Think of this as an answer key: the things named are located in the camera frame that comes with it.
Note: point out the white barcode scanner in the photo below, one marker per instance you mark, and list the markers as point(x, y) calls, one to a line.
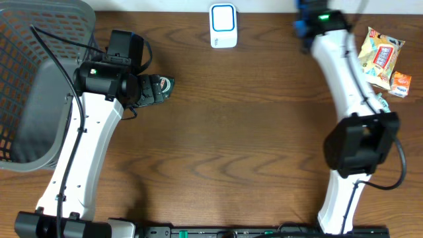
point(223, 25)

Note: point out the orange tissue pack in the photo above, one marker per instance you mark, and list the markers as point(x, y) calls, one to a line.
point(400, 84)

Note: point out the grey plastic shopping basket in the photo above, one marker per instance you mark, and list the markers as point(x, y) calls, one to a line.
point(35, 97)

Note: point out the mint green wipes pack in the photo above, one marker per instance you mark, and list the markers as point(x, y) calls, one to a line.
point(382, 104)

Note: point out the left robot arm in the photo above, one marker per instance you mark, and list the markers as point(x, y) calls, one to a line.
point(102, 89)

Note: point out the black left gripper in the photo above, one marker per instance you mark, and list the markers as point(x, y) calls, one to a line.
point(147, 90)

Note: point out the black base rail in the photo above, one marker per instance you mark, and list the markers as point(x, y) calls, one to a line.
point(293, 230)

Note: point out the dark green round-label pack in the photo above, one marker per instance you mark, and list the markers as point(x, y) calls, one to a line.
point(167, 86)

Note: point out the large beige snack bag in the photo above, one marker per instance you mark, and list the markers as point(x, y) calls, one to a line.
point(378, 57)

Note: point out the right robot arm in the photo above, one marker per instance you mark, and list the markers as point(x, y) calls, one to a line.
point(364, 133)

